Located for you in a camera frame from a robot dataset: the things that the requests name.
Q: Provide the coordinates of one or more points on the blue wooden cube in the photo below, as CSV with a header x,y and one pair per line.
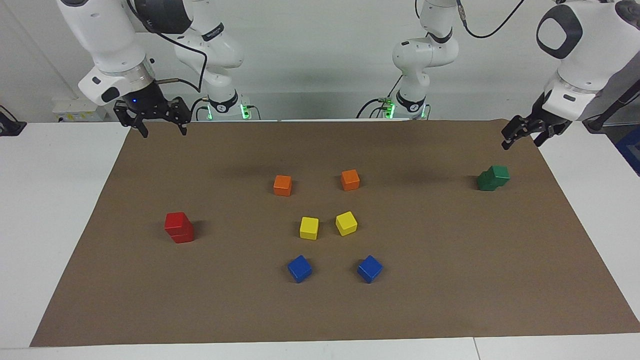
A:
x,y
370,268
299,268

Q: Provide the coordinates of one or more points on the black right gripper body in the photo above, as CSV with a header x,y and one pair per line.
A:
x,y
145,102

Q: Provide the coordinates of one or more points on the blue crate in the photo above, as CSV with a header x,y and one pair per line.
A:
x,y
631,150

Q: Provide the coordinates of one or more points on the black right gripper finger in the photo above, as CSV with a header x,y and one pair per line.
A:
x,y
182,125
141,127

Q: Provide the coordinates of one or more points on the red wooden cube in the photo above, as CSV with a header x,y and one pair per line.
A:
x,y
176,221
183,236

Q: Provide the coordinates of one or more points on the white power strip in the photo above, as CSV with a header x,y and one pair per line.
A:
x,y
75,107

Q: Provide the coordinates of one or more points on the yellow wooden cube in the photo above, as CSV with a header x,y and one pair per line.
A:
x,y
309,227
346,223

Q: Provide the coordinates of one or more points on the brown table mat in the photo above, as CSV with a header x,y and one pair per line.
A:
x,y
425,300

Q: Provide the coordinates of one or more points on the orange wooden cube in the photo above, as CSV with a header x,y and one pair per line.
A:
x,y
282,185
350,179

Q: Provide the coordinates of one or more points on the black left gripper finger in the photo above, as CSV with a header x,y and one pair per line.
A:
x,y
544,135
515,131

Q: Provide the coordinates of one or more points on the black stand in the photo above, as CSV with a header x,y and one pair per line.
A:
x,y
597,122

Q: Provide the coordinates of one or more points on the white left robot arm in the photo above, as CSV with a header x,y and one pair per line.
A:
x,y
585,55

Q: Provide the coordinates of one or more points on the green wooden cube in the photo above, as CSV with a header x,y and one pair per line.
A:
x,y
500,172
486,182

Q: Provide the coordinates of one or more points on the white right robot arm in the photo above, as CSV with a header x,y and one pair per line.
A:
x,y
107,35

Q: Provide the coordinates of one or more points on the black clamp mount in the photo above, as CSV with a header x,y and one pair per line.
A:
x,y
10,127

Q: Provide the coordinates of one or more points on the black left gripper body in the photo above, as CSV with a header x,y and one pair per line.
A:
x,y
547,117

